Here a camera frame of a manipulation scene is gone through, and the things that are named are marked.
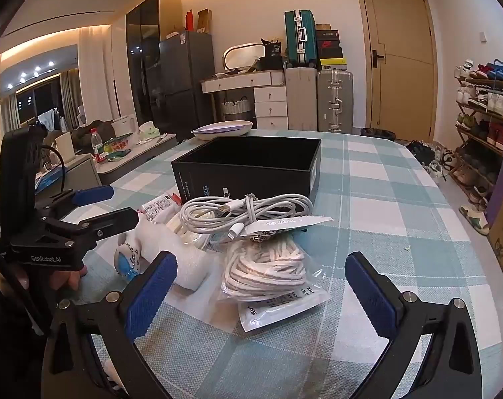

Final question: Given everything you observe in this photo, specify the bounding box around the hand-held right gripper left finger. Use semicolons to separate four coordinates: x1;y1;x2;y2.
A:
41;250;178;399

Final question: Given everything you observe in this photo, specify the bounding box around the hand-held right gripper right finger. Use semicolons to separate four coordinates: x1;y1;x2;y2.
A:
344;251;483;399

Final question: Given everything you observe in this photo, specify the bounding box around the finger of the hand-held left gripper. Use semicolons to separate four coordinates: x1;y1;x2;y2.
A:
35;185;114;219
41;207;138;252

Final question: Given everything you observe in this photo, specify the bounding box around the white foam wrap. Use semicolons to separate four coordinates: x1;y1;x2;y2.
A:
127;216;219;292

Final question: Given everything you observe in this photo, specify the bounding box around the red label white packet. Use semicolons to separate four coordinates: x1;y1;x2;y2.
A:
140;193;181;227

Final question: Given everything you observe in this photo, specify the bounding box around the bagged cream cable coil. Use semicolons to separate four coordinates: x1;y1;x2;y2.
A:
168;212;214;251

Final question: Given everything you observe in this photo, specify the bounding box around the bagged striped white cable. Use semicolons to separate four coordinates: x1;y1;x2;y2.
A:
220;237;333;333

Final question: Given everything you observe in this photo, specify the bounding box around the black cardboard box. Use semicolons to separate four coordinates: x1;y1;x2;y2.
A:
171;135;322;210

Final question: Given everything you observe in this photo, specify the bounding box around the white printed packet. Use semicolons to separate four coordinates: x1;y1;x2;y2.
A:
239;215;334;244

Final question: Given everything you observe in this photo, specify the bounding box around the white charging cable bundle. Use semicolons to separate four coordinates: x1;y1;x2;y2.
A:
180;193;314;242

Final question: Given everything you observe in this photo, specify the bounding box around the person's left hand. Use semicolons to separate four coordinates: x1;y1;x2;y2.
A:
0;267;89;300

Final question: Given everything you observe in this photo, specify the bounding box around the grey side cabinet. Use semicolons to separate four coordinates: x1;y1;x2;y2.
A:
35;154;102;195

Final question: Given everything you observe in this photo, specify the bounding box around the clear water bottle red label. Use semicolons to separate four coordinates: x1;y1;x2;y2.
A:
89;128;106;164

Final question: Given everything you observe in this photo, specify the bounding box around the grey low cabinet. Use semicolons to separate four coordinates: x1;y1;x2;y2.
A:
95;133;177;175

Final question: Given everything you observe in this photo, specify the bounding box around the white kettle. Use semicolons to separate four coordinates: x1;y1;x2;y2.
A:
110;115;136;136

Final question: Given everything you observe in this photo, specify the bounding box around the white curtain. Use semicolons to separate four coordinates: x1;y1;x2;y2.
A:
78;25;113;121

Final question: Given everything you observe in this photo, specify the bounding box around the white oval dish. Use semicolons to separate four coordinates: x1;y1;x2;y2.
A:
191;120;253;141

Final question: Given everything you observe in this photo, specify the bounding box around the dark grey fridge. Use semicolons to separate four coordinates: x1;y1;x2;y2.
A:
159;30;216;136

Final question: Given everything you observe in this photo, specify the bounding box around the pile of floor shoes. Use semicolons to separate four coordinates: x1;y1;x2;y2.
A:
405;139;458;180

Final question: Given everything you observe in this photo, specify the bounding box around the tall dark cabinet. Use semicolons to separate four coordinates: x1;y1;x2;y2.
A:
125;0;182;125

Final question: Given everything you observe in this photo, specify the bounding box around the white woven basket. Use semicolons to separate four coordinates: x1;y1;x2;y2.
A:
220;97;254;122

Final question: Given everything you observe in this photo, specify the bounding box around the white dresser with drawers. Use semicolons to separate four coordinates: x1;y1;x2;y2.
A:
200;70;289;130

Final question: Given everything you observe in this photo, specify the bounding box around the silver suitcase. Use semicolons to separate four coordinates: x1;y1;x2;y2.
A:
317;69;354;134

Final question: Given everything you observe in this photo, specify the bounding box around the beige suitcase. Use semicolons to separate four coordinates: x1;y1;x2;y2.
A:
285;66;319;131

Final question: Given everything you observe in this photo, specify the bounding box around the shoe rack with shoes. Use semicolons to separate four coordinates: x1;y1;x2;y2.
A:
453;59;503;235

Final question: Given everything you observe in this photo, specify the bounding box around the beige door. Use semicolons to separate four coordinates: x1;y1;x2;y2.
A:
353;0;438;142

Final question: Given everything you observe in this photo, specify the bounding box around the black red logo shoe box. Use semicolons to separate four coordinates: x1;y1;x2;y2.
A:
317;41;342;60

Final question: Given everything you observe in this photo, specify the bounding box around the teal suitcase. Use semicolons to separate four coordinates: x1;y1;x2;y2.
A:
284;9;317;67

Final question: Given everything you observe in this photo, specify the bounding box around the blue keychain toy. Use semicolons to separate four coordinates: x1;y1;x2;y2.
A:
114;239;146;280

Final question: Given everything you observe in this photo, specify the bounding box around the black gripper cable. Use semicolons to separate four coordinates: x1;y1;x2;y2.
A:
47;146;67;194

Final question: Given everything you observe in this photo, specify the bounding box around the oval white frame mirror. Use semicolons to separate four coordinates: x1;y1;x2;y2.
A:
223;43;266;71

